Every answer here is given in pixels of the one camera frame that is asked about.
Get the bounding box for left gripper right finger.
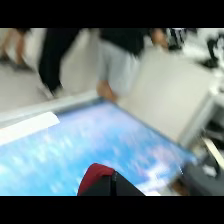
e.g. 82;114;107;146
114;171;146;197

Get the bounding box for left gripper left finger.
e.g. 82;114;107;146
80;171;117;197

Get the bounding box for red garment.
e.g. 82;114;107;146
76;162;116;197

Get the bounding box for person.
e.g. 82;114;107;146
95;28;170;103

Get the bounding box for person's legs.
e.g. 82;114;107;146
0;28;34;72
37;28;82;100

